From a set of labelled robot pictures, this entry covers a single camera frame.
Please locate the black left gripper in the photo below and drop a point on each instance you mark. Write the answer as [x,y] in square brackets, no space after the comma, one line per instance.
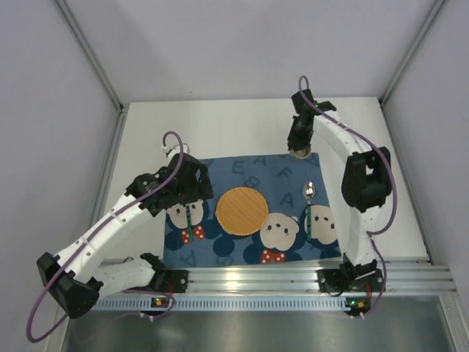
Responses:
[187,196]

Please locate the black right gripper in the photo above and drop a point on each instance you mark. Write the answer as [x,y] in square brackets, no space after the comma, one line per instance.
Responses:
[297,138]

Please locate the metal fork patterned handle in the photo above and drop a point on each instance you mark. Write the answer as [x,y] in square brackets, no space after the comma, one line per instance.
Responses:
[189,234]

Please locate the small clear glass cup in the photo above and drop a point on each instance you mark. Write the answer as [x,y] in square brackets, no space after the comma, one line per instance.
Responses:
[301,154]

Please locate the round wooden plate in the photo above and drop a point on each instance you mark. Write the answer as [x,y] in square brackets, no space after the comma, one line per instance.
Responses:
[241,211]

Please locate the blue cartoon placemat cloth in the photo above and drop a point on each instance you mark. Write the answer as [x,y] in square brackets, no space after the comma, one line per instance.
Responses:
[280,179]

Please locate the metal spoon patterned handle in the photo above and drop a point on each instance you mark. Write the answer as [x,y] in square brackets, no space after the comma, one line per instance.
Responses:
[308,192]

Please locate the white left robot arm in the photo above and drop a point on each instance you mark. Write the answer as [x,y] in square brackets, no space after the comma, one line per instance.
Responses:
[77,278]

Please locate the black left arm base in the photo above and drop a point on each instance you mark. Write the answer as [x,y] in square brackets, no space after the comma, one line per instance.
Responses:
[170,280]

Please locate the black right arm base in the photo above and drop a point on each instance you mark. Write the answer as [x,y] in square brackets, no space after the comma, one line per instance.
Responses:
[349,278]

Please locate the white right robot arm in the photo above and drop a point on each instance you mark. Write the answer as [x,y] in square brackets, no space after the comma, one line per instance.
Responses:
[365,182]

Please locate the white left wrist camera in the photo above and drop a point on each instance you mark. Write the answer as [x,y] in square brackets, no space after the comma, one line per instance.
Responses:
[170,152]

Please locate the right aluminium frame post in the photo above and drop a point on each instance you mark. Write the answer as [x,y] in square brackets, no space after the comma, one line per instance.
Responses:
[410,53]

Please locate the aluminium frame post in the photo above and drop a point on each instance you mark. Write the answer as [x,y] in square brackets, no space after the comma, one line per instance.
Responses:
[78,34]
[410,53]

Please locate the left aluminium frame post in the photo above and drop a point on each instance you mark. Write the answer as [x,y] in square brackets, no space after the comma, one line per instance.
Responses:
[78,34]

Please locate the slotted grey cable duct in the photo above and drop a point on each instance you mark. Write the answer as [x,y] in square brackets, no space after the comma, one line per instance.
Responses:
[229,303]

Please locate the aluminium mounting rail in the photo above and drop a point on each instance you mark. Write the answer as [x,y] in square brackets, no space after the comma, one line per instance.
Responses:
[404,277]

